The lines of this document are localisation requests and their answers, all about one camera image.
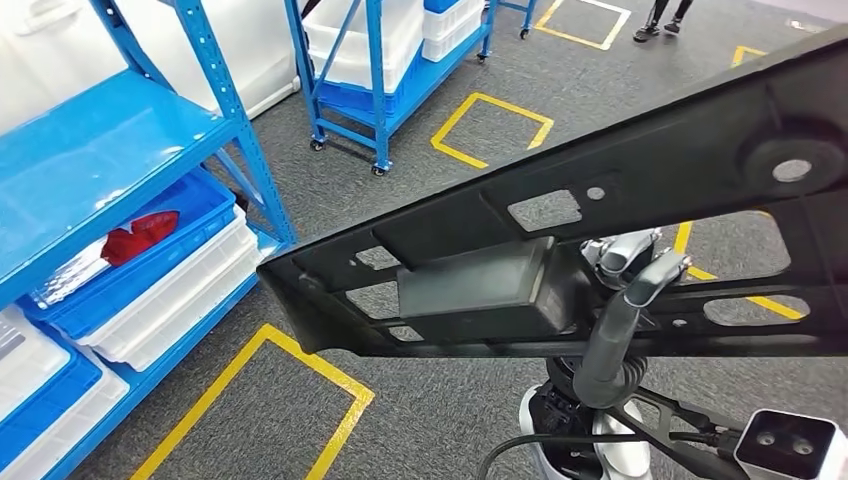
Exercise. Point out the person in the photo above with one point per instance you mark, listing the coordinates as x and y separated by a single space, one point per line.
646 30

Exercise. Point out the blue plastic bin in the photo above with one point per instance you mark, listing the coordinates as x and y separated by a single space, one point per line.
179 258
46 411
397 96

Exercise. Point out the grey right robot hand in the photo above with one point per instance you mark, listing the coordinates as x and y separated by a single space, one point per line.
606 344

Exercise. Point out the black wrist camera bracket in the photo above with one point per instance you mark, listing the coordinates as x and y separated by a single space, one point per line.
669 430

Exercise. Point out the black plastic frame part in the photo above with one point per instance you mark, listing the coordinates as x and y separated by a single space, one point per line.
662 159

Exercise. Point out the clear plastic bag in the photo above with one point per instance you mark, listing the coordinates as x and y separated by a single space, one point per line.
66 278

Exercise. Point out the yellow floor tape square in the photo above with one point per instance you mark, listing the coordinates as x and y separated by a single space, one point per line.
457 151
768 305
331 381
616 26
738 56

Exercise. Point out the blue metal shelf rack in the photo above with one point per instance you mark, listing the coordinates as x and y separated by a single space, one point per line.
86 152

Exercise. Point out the blue rack on casters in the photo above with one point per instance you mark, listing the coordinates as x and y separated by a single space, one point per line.
378 99

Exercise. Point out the white car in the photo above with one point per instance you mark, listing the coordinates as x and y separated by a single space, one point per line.
252 46

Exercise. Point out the red plastic part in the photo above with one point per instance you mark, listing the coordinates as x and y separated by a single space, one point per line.
139 235

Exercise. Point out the large white plastic bin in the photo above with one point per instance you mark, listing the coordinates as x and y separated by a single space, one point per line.
397 40

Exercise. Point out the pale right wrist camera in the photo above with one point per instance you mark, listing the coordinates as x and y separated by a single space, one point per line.
788 447

